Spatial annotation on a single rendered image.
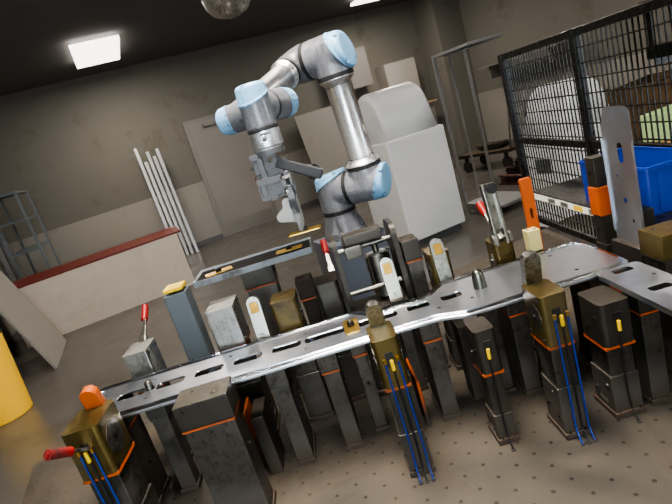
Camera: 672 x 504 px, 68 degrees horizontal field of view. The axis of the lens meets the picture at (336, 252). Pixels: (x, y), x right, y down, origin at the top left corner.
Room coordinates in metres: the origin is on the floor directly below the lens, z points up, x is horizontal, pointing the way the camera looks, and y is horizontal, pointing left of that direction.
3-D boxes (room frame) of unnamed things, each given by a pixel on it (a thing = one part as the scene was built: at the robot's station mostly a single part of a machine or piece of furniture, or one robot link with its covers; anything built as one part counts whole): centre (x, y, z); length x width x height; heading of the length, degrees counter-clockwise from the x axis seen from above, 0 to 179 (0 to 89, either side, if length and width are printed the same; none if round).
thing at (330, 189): (1.73, -0.06, 1.27); 0.13 x 0.12 x 0.14; 60
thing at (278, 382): (1.17, 0.23, 0.84); 0.12 x 0.05 x 0.29; 0
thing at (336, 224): (1.73, -0.05, 1.15); 0.15 x 0.15 x 0.10
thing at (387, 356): (0.98, -0.04, 0.87); 0.12 x 0.07 x 0.35; 0
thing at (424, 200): (5.40, -0.97, 0.81); 0.82 x 0.70 x 1.62; 19
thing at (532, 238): (1.29, -0.53, 0.88); 0.04 x 0.04 x 0.37; 0
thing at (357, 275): (1.73, -0.05, 0.90); 0.20 x 0.20 x 0.40; 20
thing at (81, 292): (6.38, 2.95, 0.36); 2.12 x 0.71 x 0.72; 110
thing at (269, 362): (1.16, 0.04, 1.00); 1.38 x 0.22 x 0.02; 90
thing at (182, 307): (1.50, 0.51, 0.92); 0.08 x 0.08 x 0.44; 0
